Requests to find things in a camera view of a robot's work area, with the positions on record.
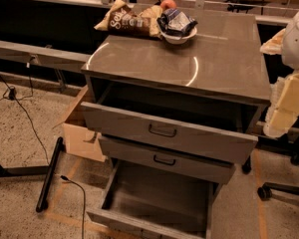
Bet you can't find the grey drawer cabinet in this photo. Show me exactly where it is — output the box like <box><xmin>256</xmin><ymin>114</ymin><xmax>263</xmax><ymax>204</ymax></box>
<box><xmin>81</xmin><ymin>3</ymin><xmax>273</xmax><ymax>239</ymax></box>

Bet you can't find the grey top drawer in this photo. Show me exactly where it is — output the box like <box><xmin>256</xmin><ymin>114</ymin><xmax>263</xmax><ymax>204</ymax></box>
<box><xmin>81</xmin><ymin>102</ymin><xmax>258</xmax><ymax>164</ymax></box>

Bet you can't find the grey bottom drawer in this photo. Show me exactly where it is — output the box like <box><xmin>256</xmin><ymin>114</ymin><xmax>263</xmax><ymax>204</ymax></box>
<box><xmin>87</xmin><ymin>160</ymin><xmax>220</xmax><ymax>239</ymax></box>

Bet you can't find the blue chip bag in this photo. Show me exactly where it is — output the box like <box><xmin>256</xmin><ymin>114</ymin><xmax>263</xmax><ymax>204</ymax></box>
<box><xmin>156</xmin><ymin>8</ymin><xmax>197</xmax><ymax>37</ymax></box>

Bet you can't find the black cable on floor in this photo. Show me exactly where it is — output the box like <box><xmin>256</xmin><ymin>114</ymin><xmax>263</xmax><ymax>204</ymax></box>
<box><xmin>0</xmin><ymin>57</ymin><xmax>50</xmax><ymax>165</ymax></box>

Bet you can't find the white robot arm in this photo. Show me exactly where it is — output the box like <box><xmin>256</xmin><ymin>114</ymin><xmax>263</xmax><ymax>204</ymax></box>
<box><xmin>260</xmin><ymin>11</ymin><xmax>299</xmax><ymax>137</ymax></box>

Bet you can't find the grey metal rail bench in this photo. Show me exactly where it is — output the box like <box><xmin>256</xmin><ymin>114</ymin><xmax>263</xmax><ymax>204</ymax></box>
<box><xmin>0</xmin><ymin>41</ymin><xmax>90</xmax><ymax>73</ymax></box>

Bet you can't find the cardboard box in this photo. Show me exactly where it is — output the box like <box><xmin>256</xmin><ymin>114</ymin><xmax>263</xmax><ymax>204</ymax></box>
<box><xmin>57</xmin><ymin>86</ymin><xmax>106</xmax><ymax>162</ymax></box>

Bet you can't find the brown chip bag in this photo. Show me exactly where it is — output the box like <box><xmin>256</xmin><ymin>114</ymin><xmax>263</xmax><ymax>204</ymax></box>
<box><xmin>95</xmin><ymin>0</ymin><xmax>162</xmax><ymax>38</ymax></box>

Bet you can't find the grey middle drawer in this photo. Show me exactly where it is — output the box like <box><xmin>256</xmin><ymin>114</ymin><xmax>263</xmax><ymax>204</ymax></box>
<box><xmin>99</xmin><ymin>135</ymin><xmax>235</xmax><ymax>184</ymax></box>

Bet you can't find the red apple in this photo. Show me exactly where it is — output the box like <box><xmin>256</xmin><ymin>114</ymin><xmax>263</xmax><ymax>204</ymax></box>
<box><xmin>160</xmin><ymin>0</ymin><xmax>176</xmax><ymax>10</ymax></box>

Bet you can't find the black cable with plug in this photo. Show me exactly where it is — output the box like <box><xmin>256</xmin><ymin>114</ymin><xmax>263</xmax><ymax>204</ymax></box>
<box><xmin>59</xmin><ymin>174</ymin><xmax>88</xmax><ymax>239</ymax></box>

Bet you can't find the black table leg base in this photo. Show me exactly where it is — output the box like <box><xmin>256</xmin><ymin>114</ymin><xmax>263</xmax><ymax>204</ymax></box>
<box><xmin>0</xmin><ymin>137</ymin><xmax>65</xmax><ymax>213</ymax></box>

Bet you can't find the white bowl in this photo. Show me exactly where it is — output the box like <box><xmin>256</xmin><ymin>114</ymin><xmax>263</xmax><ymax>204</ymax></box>
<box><xmin>161</xmin><ymin>28</ymin><xmax>197</xmax><ymax>45</ymax></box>

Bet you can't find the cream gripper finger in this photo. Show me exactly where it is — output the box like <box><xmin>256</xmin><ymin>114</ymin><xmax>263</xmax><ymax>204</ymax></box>
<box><xmin>260</xmin><ymin>29</ymin><xmax>285</xmax><ymax>55</ymax></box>

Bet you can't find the grey drawer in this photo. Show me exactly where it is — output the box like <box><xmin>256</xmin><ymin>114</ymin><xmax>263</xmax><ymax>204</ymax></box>
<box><xmin>81</xmin><ymin>102</ymin><xmax>258</xmax><ymax>164</ymax></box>
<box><xmin>87</xmin><ymin>160</ymin><xmax>220</xmax><ymax>239</ymax></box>
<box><xmin>99</xmin><ymin>135</ymin><xmax>235</xmax><ymax>184</ymax></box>

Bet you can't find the black chair wheel base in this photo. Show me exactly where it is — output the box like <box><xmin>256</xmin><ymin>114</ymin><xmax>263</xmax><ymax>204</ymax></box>
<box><xmin>256</xmin><ymin>117</ymin><xmax>299</xmax><ymax>201</ymax></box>

